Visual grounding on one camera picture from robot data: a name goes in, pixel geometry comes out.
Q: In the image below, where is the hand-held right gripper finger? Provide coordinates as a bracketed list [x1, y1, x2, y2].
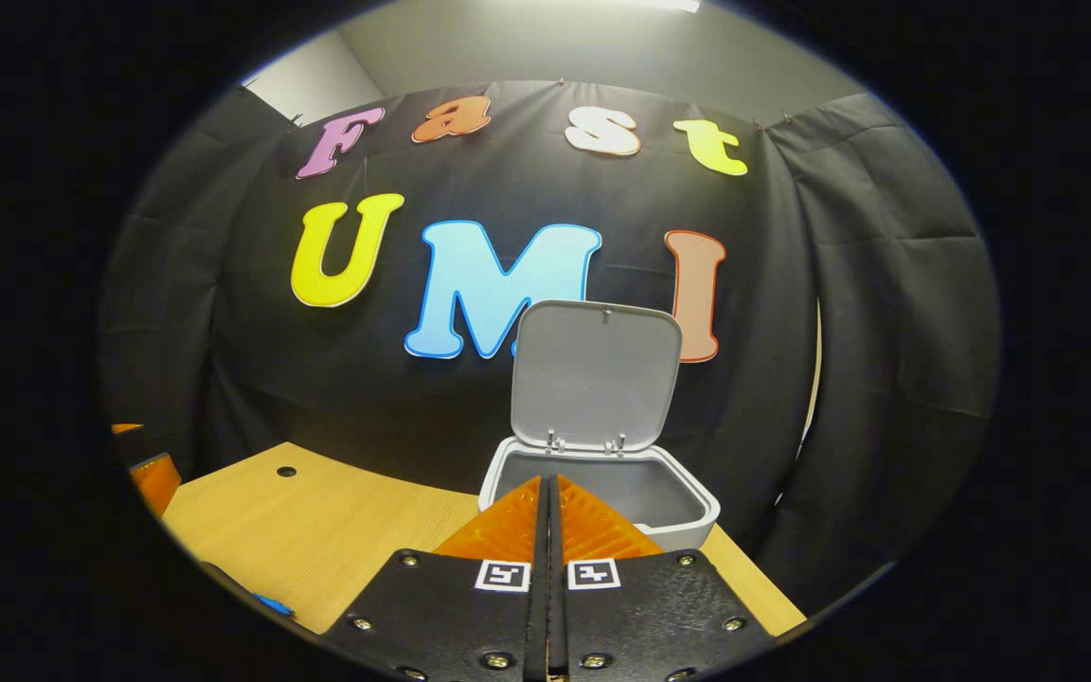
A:
[318, 474, 552, 682]
[550, 474, 778, 682]

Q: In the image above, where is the white desktop garbage bin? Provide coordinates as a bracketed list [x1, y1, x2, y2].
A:
[479, 300, 722, 552]

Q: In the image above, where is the wooden desktop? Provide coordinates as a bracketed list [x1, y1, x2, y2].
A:
[162, 442, 807, 636]

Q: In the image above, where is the black backdrop cloth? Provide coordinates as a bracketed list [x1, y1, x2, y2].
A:
[100, 81, 1001, 617]

